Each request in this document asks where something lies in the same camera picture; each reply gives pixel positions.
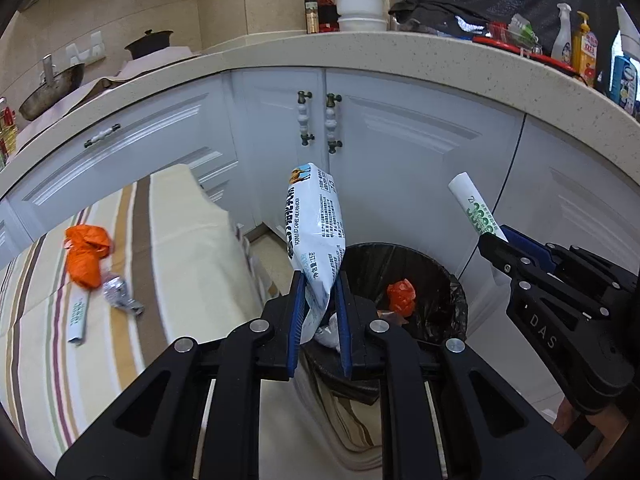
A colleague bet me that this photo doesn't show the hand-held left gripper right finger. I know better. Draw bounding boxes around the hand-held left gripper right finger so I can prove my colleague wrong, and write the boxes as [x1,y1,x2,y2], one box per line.
[334,272,587,480]

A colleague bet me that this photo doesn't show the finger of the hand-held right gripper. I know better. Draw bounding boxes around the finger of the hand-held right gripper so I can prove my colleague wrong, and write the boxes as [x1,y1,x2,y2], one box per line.
[501,225,557,270]
[477,232,537,289]

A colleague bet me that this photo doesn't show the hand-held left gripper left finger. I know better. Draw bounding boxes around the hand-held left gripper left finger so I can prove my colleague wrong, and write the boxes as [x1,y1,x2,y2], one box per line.
[55,270,307,480]

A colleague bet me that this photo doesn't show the clear plastic bag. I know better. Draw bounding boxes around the clear plastic bag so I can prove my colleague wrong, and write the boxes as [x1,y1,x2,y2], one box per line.
[314,311,342,350]

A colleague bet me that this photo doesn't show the orange plastic bag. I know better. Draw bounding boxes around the orange plastic bag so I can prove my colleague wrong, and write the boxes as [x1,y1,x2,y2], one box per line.
[387,280,417,317]
[64,225,114,289]

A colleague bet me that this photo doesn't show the white green-print stick packet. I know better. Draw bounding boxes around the white green-print stick packet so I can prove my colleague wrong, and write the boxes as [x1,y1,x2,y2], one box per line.
[67,291,92,347]
[447,172,503,242]

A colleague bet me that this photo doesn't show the black trash bin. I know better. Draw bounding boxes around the black trash bin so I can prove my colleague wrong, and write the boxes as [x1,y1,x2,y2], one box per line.
[299,242,469,407]

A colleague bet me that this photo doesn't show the pale blue milk powder packet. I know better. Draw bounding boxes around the pale blue milk powder packet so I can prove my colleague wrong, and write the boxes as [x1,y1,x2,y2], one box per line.
[287,162,347,347]

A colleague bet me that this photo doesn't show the person's right hand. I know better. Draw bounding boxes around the person's right hand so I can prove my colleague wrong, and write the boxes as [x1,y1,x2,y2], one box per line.
[552,399,628,456]

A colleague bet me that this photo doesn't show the striped tablecloth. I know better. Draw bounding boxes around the striped tablecloth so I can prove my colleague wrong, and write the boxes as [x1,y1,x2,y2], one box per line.
[0,164,382,480]

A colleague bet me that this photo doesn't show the narrow white cabinet door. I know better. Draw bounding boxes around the narrow white cabinet door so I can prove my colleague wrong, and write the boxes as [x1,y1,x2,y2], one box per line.
[231,67,327,242]

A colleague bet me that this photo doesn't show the crumpled silver foil wrapper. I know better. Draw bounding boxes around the crumpled silver foil wrapper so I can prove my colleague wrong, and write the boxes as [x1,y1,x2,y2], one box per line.
[102,272,146,317]

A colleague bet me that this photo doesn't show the red tray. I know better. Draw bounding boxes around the red tray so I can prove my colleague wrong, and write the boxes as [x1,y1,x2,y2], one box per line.
[472,35,584,79]

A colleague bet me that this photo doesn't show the yellow dish soap bottle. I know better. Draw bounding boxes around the yellow dish soap bottle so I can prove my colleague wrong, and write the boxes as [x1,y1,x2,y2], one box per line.
[571,11,600,89]

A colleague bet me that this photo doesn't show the white spray bottle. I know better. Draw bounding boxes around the white spray bottle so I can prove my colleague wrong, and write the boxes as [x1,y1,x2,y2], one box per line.
[551,3,574,64]

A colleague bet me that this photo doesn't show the clear box with green items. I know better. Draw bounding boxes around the clear box with green items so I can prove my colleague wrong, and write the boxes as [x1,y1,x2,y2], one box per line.
[487,14,544,54]

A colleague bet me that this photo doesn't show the wide white drawer front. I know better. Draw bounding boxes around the wide white drawer front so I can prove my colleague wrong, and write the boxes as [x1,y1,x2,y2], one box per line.
[7,72,242,223]

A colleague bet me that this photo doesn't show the white lidded container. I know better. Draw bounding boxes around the white lidded container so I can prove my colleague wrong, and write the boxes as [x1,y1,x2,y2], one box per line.
[334,0,386,19]
[337,14,389,33]

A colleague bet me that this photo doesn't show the beige cloth under pot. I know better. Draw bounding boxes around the beige cloth under pot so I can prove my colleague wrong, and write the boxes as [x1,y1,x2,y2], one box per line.
[115,46,202,82]

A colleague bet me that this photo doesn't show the red snack packages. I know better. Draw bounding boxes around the red snack packages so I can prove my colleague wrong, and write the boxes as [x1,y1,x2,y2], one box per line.
[317,0,341,34]

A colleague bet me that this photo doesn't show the beige cloth under wok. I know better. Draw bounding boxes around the beige cloth under wok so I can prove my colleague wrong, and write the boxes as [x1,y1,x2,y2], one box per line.
[15,77,127,152]

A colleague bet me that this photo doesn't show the dark olive oil bottle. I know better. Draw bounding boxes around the dark olive oil bottle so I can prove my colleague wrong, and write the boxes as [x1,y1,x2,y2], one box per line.
[303,0,321,35]

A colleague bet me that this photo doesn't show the black pot with lid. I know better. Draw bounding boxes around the black pot with lid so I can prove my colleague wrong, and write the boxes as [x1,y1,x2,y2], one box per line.
[124,30,175,60]

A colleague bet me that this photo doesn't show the steel wok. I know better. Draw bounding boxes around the steel wok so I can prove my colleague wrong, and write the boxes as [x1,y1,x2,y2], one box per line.
[19,54,86,122]

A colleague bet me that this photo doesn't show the cluster of condiment bottles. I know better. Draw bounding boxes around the cluster of condiment bottles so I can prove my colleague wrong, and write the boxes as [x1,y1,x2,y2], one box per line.
[0,97,19,171]

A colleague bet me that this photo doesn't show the vertical cabinet door handle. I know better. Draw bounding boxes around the vertical cabinet door handle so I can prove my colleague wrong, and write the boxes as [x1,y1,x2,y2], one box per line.
[297,90,316,147]
[324,92,344,155]

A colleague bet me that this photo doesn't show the wide drawer handle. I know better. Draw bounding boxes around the wide drawer handle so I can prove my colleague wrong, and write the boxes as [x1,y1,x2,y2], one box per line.
[83,123,122,149]

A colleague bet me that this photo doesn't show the white wall hook rack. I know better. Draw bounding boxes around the white wall hook rack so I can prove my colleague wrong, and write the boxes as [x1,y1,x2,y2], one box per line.
[66,31,106,65]

